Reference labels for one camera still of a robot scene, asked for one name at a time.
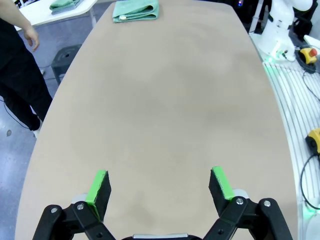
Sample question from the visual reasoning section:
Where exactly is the person's right hand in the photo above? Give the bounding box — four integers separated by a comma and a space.
23, 24, 41, 53

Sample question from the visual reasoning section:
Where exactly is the white side table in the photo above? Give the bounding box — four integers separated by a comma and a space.
14, 0, 100, 28

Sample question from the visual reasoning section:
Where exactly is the grey plastic step stool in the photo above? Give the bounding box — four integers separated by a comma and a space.
51, 44, 83, 86

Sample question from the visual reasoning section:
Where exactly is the yellow emergency stop button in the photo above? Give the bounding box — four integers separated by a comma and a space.
299, 46, 319, 65
305, 127, 320, 155

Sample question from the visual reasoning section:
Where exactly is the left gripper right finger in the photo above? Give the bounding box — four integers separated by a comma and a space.
203, 166, 294, 240

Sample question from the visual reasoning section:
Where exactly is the white ribbed robot platform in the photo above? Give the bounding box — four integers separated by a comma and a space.
262, 59, 320, 218

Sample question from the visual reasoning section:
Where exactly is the person in black t-shirt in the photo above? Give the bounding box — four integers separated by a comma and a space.
0, 0, 54, 138

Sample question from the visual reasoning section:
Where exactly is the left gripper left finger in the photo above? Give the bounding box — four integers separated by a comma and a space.
32, 169, 112, 240

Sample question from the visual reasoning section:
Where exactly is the person's right forearm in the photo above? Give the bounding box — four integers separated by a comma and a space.
0, 0, 35, 30

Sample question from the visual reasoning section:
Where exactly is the green terry towel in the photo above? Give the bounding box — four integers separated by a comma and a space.
49, 0, 81, 12
112, 0, 160, 24

